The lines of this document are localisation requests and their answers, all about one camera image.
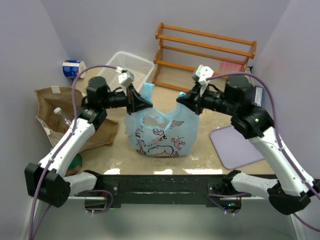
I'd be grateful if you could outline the brown paper grocery bag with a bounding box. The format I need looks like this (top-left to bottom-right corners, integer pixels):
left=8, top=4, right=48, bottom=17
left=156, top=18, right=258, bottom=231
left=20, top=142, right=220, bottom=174
left=35, top=86, right=118, bottom=152

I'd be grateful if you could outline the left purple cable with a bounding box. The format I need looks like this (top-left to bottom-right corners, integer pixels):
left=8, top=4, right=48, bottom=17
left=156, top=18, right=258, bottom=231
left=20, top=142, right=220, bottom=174
left=28, top=65, right=123, bottom=240

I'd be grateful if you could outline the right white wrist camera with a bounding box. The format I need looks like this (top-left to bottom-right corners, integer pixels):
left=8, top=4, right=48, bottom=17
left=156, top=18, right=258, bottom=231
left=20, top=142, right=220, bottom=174
left=192, top=64, right=214, bottom=96

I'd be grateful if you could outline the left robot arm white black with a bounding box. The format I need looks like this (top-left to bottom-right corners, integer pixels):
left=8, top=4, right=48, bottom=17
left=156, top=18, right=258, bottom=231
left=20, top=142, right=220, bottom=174
left=24, top=71, right=153, bottom=208

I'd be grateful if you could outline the purple box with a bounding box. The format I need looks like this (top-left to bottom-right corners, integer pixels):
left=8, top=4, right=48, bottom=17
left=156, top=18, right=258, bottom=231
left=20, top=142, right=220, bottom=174
left=252, top=86, right=264, bottom=107

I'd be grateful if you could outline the lavender plastic tray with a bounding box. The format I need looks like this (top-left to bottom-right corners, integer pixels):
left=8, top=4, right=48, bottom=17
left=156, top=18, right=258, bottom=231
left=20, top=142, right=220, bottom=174
left=209, top=125, right=264, bottom=170

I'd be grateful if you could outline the black base frame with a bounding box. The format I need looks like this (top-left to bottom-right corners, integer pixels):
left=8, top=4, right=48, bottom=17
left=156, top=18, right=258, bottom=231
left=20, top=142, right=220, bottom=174
left=77, top=174, right=239, bottom=208

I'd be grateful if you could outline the green plastic bag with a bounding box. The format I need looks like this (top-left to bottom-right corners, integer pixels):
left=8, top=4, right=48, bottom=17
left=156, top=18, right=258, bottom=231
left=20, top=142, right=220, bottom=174
left=65, top=153, right=83, bottom=177

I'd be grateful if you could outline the light blue plastic bag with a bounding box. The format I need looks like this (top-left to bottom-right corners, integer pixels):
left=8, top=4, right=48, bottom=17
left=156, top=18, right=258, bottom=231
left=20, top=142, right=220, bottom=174
left=124, top=82, right=200, bottom=158

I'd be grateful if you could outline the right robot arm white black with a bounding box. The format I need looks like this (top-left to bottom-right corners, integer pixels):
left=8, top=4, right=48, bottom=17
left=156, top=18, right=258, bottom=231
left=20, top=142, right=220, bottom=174
left=176, top=72, right=320, bottom=215

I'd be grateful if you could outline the clear water bottle green label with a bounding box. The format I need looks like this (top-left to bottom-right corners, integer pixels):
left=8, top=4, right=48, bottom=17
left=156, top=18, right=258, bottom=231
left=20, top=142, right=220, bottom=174
left=53, top=107, right=73, bottom=133

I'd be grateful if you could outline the white plastic basket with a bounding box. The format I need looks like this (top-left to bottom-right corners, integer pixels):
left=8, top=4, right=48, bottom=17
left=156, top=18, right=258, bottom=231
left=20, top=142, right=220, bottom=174
left=97, top=51, right=155, bottom=92

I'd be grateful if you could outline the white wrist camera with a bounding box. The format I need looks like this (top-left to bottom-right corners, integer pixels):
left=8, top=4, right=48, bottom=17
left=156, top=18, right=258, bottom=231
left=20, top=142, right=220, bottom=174
left=116, top=66, right=135, bottom=92
left=192, top=64, right=214, bottom=96

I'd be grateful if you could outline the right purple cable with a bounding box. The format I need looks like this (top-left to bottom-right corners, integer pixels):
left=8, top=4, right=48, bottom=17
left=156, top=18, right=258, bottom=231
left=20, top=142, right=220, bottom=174
left=206, top=72, right=320, bottom=232

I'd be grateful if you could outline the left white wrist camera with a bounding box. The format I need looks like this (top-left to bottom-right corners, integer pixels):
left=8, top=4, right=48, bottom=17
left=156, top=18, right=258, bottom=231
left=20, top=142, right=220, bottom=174
left=116, top=66, right=135, bottom=92

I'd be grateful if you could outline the blue white paper roll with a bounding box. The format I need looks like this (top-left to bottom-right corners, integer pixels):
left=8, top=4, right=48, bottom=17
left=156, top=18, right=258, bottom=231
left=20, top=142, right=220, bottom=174
left=62, top=60, right=86, bottom=79

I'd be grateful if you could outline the purple cable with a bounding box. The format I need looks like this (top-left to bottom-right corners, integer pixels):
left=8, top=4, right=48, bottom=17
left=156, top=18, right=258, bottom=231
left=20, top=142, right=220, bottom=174
left=206, top=72, right=320, bottom=232
left=28, top=65, right=123, bottom=240

